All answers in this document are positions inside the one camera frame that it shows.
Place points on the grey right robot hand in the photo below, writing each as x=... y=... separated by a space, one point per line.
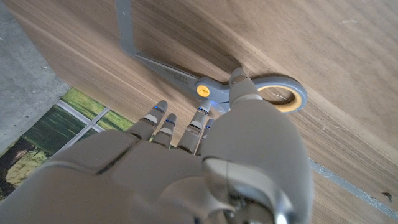
x=155 y=186

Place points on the grey yellow scissors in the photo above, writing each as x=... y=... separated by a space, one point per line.
x=177 y=74

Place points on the printed forest window backdrop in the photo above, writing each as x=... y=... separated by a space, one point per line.
x=46 y=130

